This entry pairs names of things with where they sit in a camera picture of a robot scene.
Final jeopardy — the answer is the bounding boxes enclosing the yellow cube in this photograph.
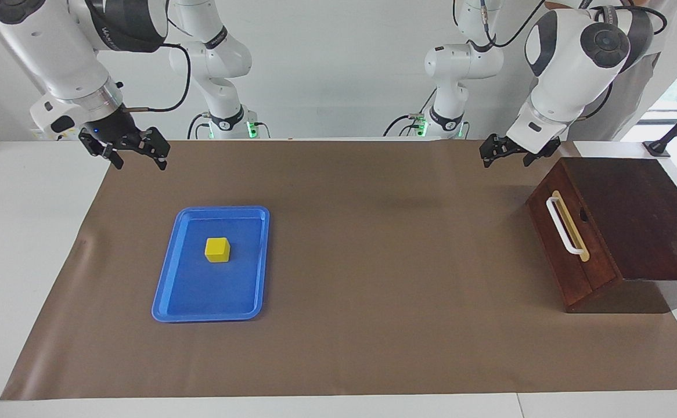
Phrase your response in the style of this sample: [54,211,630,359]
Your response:
[204,237,231,263]

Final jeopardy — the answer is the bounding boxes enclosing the wooden drawer with white handle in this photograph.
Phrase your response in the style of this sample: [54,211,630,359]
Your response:
[533,158,624,294]

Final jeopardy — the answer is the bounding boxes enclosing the black stand with slanted pole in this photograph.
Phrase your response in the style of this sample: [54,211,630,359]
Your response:
[643,93,677,158]

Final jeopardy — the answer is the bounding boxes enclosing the blue plastic tray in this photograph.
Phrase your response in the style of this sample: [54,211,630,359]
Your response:
[152,206,271,323]

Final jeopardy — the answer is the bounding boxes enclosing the dark wooden cabinet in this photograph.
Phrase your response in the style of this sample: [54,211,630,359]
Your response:
[526,157,677,314]

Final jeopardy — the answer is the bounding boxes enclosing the brown table mat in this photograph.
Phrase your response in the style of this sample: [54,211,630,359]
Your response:
[0,138,677,401]

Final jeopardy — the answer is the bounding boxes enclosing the black right arm base cable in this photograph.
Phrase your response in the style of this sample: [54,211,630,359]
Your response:
[186,112,214,140]

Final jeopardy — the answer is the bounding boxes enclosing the black arm base cable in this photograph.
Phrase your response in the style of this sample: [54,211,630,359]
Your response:
[383,87,438,138]
[186,112,214,140]

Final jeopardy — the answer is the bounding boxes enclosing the black left arm base cable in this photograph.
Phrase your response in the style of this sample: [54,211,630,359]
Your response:
[383,87,438,138]

